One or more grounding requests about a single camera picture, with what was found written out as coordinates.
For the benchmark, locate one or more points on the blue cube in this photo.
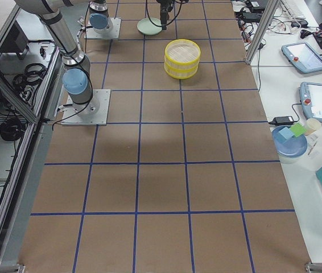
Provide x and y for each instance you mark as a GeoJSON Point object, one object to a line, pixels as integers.
{"type": "Point", "coordinates": [284, 134]}

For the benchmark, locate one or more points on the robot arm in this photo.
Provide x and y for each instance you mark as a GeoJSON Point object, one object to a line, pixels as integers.
{"type": "Point", "coordinates": [76, 79]}
{"type": "Point", "coordinates": [97, 8]}

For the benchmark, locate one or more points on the blue plate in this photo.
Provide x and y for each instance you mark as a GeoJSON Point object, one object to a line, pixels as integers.
{"type": "Point", "coordinates": [291, 148]}

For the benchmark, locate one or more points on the yellow steamer layer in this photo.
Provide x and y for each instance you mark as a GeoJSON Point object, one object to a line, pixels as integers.
{"type": "Point", "coordinates": [182, 52]}
{"type": "Point", "coordinates": [180, 73]}

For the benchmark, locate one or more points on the light green plate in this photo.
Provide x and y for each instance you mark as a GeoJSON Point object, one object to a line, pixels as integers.
{"type": "Point", "coordinates": [149, 27]}

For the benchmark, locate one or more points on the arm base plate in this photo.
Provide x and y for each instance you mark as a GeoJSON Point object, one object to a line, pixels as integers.
{"type": "Point", "coordinates": [103, 28]}
{"type": "Point", "coordinates": [95, 113]}

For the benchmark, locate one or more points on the upper teach pendant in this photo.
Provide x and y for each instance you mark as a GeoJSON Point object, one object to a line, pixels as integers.
{"type": "Point", "coordinates": [303, 57]}

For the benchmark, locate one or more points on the aluminium frame post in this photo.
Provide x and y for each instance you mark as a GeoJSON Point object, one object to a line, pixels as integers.
{"type": "Point", "coordinates": [260, 32]}

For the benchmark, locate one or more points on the beige cup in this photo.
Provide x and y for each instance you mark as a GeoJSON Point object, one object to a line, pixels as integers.
{"type": "Point", "coordinates": [311, 126]}

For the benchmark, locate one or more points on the black power adapter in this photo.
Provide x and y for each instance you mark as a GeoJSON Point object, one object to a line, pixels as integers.
{"type": "Point", "coordinates": [282, 120]}

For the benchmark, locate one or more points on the teach pendant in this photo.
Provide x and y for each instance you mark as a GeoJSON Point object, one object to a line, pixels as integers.
{"type": "Point", "coordinates": [311, 99]}
{"type": "Point", "coordinates": [303, 57]}

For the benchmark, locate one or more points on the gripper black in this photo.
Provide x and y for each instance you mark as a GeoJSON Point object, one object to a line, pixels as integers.
{"type": "Point", "coordinates": [164, 13]}

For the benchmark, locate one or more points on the green cube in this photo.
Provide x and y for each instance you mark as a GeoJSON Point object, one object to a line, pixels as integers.
{"type": "Point", "coordinates": [297, 129]}

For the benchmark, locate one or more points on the lower teach pendant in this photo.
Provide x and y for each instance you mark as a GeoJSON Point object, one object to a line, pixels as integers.
{"type": "Point", "coordinates": [311, 99]}

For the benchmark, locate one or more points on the brown paper mat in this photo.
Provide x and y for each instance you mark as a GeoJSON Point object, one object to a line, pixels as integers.
{"type": "Point", "coordinates": [183, 178]}

